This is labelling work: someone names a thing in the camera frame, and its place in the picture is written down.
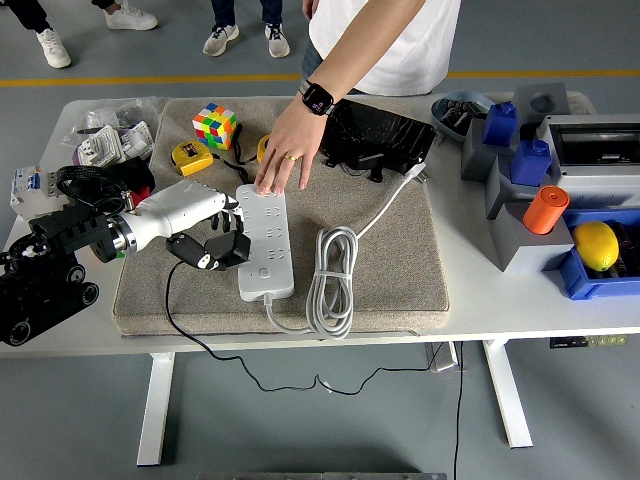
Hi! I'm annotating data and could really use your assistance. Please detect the blue plastic bin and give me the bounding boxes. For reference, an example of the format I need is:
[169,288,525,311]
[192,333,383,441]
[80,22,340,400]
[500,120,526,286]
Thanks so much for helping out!
[542,208,640,302]

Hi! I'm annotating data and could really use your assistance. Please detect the thin black cord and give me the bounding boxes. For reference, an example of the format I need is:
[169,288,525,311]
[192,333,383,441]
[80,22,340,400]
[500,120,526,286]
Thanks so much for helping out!
[164,258,446,397]

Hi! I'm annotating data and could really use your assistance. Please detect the silver metal box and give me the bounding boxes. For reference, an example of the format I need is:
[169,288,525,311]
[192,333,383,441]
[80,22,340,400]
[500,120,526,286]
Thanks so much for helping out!
[427,341,460,374]

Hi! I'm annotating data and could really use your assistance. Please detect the white table leg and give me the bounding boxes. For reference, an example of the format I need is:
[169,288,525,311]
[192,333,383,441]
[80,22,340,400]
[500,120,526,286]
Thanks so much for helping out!
[136,352,176,467]
[482,339,534,450]

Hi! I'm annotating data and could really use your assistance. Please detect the black ribbed item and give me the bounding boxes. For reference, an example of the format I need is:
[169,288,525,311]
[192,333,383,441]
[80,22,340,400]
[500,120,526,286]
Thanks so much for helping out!
[612,222,640,279]

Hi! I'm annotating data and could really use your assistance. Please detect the grey electrical distribution box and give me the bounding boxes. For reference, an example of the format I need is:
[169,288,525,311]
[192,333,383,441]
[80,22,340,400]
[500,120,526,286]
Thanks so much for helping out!
[537,113,640,211]

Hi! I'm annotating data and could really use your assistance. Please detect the yellow lemon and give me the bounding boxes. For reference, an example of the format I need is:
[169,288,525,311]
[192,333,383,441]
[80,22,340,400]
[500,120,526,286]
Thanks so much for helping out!
[571,221,621,273]

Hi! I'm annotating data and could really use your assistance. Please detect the orange cylinder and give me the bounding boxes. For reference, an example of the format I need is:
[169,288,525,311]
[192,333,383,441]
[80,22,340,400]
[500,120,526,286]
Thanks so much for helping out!
[522,184,571,235]

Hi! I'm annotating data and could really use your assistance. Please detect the dark small parts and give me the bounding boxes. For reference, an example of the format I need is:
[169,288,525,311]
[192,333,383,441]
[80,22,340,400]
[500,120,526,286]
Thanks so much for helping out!
[440,98,494,137]

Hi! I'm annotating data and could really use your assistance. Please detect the white power strip cable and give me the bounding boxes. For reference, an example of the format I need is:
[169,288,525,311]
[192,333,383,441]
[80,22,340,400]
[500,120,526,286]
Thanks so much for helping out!
[262,160,430,342]

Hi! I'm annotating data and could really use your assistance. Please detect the yellow tape measure pictured label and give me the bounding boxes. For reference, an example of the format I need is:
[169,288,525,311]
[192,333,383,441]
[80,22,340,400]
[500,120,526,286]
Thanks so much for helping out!
[170,141,215,177]

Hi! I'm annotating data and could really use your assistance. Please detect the blue-grey bowl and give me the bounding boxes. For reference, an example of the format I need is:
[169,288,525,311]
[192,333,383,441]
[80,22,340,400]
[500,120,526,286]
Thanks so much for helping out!
[430,89,496,144]

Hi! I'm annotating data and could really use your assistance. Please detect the person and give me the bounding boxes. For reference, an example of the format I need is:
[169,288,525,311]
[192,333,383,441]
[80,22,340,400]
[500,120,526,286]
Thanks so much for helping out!
[9,0,159,70]
[301,0,462,97]
[202,0,291,59]

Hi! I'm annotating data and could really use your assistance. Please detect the white wall socket panel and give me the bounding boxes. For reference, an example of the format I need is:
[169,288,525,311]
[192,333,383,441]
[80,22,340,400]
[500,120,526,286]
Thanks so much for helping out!
[117,121,154,160]
[74,124,124,169]

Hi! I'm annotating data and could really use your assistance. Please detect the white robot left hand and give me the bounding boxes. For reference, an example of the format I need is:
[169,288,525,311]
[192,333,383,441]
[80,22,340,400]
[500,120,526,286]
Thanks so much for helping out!
[127,178,247,273]

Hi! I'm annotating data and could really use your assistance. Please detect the black glossy pouch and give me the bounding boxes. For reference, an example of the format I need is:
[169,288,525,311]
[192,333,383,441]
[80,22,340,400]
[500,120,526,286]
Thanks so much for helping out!
[319,98,436,182]

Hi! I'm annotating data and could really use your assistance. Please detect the clear plastic bag of parts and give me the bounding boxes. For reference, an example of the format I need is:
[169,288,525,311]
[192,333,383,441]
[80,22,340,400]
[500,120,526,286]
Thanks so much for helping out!
[62,97,166,146]

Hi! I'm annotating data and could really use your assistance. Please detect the person's left hand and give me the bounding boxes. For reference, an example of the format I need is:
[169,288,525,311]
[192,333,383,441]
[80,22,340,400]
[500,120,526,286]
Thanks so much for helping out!
[254,97,329,197]

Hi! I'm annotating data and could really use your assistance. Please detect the black table control panel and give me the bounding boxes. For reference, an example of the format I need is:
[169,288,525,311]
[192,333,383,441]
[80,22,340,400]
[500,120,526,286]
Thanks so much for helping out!
[549,333,629,350]

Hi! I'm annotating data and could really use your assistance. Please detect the beige fabric item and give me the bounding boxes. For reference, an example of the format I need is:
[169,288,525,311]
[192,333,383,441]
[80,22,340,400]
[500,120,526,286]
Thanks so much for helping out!
[567,90,597,117]

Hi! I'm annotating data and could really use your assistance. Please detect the blue bottle-shaped block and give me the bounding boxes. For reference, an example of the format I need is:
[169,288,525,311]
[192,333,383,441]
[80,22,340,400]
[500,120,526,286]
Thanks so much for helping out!
[481,101,519,148]
[509,138,552,187]

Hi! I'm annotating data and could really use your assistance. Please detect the large colourful puzzle cube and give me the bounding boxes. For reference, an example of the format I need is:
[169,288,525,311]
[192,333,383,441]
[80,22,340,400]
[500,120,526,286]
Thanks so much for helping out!
[191,102,238,151]

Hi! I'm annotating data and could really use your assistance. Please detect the white circuit breaker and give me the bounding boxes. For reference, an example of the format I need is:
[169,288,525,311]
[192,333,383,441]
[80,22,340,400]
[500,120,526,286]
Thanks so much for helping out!
[9,164,71,221]

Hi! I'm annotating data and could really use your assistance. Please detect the white power strip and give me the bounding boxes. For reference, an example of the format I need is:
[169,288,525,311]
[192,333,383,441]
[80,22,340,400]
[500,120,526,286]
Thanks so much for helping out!
[234,182,296,302]

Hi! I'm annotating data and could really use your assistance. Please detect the grey-brown mat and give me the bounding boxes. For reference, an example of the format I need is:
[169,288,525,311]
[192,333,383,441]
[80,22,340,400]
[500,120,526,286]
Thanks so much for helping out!
[112,96,451,337]

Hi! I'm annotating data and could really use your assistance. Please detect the black smartwatch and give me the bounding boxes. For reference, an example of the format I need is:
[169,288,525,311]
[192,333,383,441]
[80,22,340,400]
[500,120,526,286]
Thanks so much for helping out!
[298,79,337,117]

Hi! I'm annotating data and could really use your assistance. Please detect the black plug adapter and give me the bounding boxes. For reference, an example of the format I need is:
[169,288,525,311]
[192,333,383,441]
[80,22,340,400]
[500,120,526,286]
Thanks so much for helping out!
[203,230,252,271]

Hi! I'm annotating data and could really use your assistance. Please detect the black cloth with red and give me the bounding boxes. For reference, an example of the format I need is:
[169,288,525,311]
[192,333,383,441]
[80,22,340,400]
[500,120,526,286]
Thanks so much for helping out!
[105,157,156,204]

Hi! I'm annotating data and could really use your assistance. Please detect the black hanging cable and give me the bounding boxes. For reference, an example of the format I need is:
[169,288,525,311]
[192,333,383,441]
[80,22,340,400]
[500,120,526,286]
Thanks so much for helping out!
[452,342,466,480]

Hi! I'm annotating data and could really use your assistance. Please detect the black wrist strap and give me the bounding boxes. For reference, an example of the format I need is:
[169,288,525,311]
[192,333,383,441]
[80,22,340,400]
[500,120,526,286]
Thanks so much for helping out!
[231,122,260,166]
[213,155,254,185]

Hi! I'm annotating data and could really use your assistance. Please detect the grey block holder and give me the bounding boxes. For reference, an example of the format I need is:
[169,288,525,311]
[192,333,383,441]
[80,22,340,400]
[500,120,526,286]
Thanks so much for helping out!
[490,199,576,274]
[484,155,544,222]
[459,117,521,182]

